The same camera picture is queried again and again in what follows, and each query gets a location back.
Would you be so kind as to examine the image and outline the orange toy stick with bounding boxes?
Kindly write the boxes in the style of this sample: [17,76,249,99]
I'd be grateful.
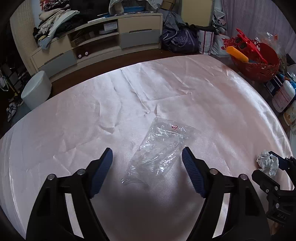
[226,46,249,63]

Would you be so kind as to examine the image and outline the grey white paper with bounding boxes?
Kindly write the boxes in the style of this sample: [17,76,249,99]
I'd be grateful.
[256,150,279,178]

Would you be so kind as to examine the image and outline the pile of clothes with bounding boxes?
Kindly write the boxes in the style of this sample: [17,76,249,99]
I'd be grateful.
[33,1,83,50]

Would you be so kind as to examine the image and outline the red perforated basket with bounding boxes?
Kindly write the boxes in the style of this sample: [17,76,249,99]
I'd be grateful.
[222,29,280,83]

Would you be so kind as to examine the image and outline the clear plastic bag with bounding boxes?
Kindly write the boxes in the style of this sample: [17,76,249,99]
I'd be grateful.
[121,117,201,188]

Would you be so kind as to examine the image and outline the purple curtain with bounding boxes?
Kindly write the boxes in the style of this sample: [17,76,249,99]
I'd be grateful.
[222,0,295,60]

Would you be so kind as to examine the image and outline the pink label white bottle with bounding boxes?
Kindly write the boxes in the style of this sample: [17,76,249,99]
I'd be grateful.
[272,80,295,113]

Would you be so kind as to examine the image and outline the orange label white bottle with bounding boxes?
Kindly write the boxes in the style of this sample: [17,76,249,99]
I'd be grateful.
[283,104,296,126]

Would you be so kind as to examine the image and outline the beige TV cabinet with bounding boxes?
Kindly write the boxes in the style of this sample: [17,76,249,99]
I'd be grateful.
[10,0,164,78]

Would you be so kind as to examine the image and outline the dark purple bag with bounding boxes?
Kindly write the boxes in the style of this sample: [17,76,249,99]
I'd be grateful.
[158,9,199,54]

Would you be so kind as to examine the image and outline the white round stool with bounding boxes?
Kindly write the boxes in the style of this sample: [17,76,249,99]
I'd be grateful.
[21,70,52,110]

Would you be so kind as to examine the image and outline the pink satin tablecloth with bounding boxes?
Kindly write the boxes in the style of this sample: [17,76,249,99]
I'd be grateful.
[1,55,292,240]

